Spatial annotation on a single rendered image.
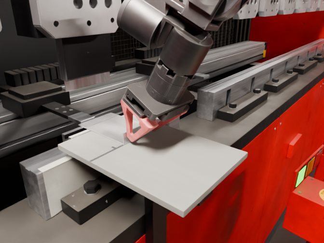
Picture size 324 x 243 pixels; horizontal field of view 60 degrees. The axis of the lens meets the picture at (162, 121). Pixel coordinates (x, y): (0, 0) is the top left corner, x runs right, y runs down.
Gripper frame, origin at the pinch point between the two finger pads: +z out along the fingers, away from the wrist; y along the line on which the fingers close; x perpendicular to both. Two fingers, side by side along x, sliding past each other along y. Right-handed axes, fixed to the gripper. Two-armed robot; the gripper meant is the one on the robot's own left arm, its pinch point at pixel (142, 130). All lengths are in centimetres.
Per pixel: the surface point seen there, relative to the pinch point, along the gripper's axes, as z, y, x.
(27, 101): 14.1, 5.7, -25.8
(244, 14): -11, -53, -15
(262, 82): 13, -81, -3
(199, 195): -6.5, 6.8, 14.9
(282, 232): 85, -108, 55
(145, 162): -1.3, 5.4, 5.7
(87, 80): -0.6, 2.0, -13.8
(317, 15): 1, -213, -25
